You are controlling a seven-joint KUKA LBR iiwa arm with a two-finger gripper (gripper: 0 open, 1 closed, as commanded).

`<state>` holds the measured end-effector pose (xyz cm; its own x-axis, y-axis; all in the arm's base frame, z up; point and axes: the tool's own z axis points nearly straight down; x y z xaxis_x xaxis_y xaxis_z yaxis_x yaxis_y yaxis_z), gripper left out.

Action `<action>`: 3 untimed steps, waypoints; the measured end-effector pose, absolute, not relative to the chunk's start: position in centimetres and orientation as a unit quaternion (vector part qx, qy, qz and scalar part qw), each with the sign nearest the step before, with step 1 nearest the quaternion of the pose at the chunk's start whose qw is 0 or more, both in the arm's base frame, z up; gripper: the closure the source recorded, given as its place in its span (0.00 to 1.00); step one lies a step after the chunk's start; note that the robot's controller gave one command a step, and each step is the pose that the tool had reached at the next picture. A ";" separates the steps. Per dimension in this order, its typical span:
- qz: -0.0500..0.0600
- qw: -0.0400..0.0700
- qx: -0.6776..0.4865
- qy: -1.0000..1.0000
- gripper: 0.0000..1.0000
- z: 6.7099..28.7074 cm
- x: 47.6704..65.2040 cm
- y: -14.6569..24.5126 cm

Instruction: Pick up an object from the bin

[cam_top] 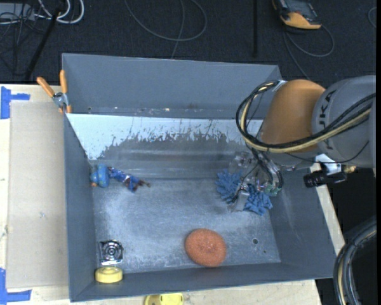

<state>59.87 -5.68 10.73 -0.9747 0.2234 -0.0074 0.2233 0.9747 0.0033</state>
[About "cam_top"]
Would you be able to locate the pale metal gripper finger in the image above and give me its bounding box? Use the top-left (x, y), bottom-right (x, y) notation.
top-left (226, 184), bottom-right (246, 205)
top-left (232, 190), bottom-right (251, 212)

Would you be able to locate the blue shaggy cloth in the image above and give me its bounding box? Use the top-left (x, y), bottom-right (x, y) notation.
top-left (215, 168), bottom-right (274, 217)

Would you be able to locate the orange round scouring pad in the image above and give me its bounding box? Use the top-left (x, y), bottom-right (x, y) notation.
top-left (184, 227), bottom-right (228, 268)

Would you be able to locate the grey metal bin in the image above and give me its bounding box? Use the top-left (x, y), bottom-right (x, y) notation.
top-left (61, 52), bottom-right (338, 303)

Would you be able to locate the blue toy figure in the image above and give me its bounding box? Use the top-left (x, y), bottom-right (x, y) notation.
top-left (89, 163), bottom-right (152, 193)

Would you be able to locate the yellow round disc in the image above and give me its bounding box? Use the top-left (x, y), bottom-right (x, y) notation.
top-left (94, 266), bottom-right (124, 284)

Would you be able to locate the pale wood flat board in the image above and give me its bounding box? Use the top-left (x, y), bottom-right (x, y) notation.
top-left (5, 100), bottom-right (71, 289)

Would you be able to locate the black cylinder on white bracket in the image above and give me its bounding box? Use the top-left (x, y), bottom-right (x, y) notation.
top-left (303, 154), bottom-right (349, 189)

